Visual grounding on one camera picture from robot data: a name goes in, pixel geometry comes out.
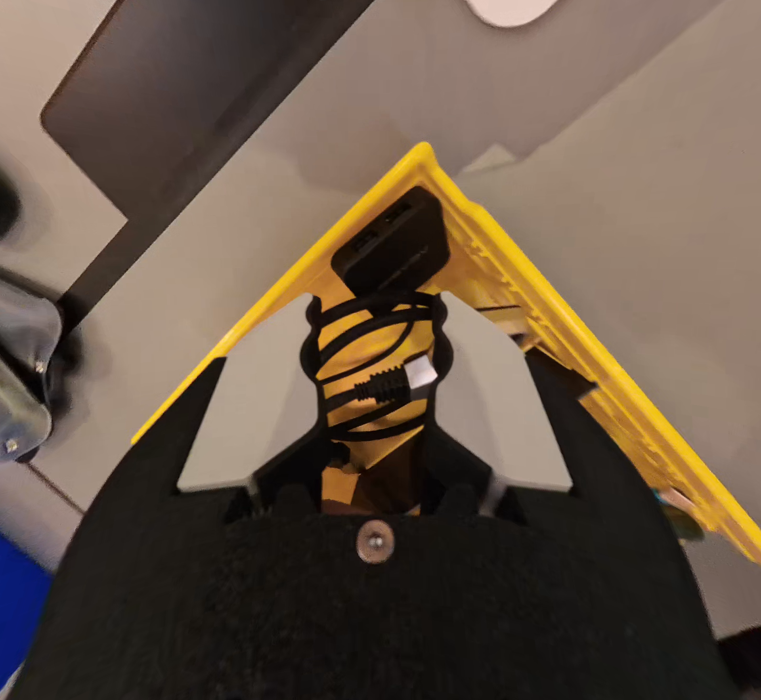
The blue plastic bin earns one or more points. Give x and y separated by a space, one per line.
21 605

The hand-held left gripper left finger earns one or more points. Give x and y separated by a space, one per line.
255 403

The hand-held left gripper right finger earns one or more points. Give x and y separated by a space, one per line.
499 409

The grey desk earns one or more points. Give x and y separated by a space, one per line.
624 177

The black USB hub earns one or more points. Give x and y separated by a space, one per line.
392 242

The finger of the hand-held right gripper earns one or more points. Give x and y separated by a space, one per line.
24 367

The yellow plastic bin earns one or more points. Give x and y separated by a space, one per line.
505 248

